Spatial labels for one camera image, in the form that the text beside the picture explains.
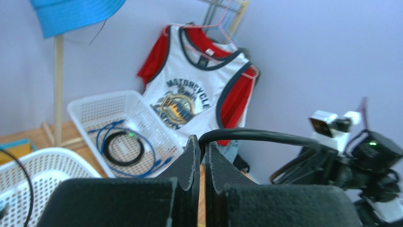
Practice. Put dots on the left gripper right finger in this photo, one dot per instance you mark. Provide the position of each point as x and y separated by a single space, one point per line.
233 200

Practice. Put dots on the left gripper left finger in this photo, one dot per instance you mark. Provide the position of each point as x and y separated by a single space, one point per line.
168 200

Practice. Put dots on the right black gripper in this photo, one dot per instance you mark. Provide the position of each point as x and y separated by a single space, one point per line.
310 167

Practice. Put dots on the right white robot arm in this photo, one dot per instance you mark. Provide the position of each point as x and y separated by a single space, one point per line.
367 168

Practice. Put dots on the black garment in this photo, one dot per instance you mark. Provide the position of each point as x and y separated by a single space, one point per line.
241 164

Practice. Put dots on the denim jeans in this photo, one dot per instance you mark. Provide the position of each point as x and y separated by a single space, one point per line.
230 151

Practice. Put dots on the white rectangular perforated basket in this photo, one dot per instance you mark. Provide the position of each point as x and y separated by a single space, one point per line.
100 116

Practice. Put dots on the red shirt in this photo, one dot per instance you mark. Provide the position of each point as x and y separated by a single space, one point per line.
236 100

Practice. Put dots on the white motorcycle tank top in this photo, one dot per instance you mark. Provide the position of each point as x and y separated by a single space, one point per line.
189 91

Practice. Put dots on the white oval perforated basket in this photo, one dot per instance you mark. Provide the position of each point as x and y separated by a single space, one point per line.
26 185

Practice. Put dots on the teal cloth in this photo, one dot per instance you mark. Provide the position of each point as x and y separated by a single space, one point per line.
23 145

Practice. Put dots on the orange cloth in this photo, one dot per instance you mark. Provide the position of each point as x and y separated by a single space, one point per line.
5 158

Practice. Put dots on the pink clothes hanger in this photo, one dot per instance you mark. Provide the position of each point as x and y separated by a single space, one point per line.
199 53

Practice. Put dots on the blue bucket hat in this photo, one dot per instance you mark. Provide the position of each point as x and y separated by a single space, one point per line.
57 17

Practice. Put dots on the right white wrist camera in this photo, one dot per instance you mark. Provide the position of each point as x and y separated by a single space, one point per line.
333 131

